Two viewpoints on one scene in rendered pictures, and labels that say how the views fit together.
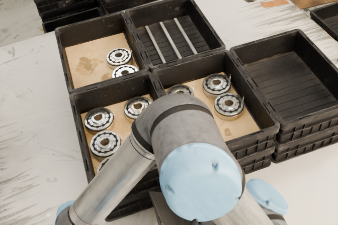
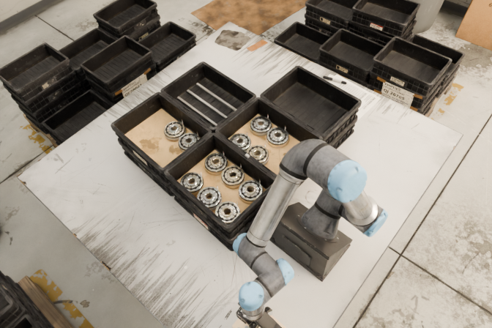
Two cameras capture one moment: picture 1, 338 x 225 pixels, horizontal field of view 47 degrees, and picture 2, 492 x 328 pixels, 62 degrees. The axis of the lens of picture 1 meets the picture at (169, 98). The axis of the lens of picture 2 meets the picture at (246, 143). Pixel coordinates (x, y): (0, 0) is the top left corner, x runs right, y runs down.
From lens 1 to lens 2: 0.69 m
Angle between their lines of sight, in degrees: 19
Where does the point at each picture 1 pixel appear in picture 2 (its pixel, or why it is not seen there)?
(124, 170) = (285, 196)
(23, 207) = (162, 271)
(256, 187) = not seen: hidden behind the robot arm
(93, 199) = (268, 223)
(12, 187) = (143, 262)
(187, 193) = (347, 187)
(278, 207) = not seen: hidden behind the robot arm
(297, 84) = (312, 105)
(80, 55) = (138, 139)
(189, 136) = (335, 159)
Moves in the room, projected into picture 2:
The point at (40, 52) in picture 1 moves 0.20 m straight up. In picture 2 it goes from (86, 149) to (72, 124)
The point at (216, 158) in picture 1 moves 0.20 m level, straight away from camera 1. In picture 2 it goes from (354, 165) to (320, 116)
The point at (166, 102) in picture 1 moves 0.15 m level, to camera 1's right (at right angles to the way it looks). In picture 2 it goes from (307, 147) to (346, 125)
